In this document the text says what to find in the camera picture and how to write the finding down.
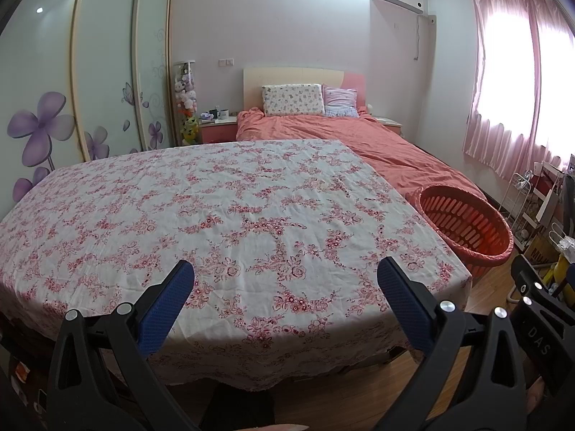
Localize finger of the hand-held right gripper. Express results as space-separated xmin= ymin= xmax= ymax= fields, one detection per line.
xmin=511 ymin=254 xmax=547 ymax=301

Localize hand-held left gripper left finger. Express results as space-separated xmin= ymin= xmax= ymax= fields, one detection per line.
xmin=45 ymin=259 xmax=196 ymax=431

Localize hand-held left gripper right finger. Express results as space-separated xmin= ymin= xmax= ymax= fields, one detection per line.
xmin=376 ymin=257 xmax=528 ymax=431

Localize red plastic laundry basket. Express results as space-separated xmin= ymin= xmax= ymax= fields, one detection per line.
xmin=413 ymin=185 xmax=514 ymax=282

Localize person's right hand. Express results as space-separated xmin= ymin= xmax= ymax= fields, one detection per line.
xmin=525 ymin=377 xmax=547 ymax=419

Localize brown paper bag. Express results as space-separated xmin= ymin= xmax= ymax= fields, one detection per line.
xmin=525 ymin=233 xmax=558 ymax=264

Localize pink floral tablecloth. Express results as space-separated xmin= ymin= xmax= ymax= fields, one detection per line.
xmin=0 ymin=138 xmax=473 ymax=391

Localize bed with pink cover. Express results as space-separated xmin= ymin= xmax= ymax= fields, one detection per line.
xmin=236 ymin=108 xmax=490 ymax=204

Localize pink curtain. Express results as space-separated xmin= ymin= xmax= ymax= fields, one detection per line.
xmin=463 ymin=0 xmax=575 ymax=183

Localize green yellow plush toy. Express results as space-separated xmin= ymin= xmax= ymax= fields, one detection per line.
xmin=180 ymin=117 xmax=201 ymax=145

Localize pink nightstand with mugs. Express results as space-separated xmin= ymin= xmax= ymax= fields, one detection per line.
xmin=200 ymin=116 xmax=239 ymax=144

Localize pink striped pillow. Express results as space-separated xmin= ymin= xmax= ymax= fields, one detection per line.
xmin=321 ymin=84 xmax=360 ymax=118

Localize clear tube of plush toys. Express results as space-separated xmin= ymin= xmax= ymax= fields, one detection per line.
xmin=173 ymin=60 xmax=199 ymax=147

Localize floral pillow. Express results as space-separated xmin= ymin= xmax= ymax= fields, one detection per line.
xmin=262 ymin=83 xmax=326 ymax=116

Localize sliding wardrobe purple flowers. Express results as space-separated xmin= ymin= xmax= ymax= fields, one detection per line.
xmin=0 ymin=0 xmax=177 ymax=216

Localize cream pink headboard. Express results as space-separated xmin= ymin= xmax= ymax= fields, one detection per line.
xmin=243 ymin=67 xmax=367 ymax=116

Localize air conditioner pipe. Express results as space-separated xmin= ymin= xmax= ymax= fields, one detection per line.
xmin=415 ymin=13 xmax=437 ymax=62

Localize white wire rack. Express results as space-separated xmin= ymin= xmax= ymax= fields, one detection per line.
xmin=498 ymin=168 xmax=541 ymax=249

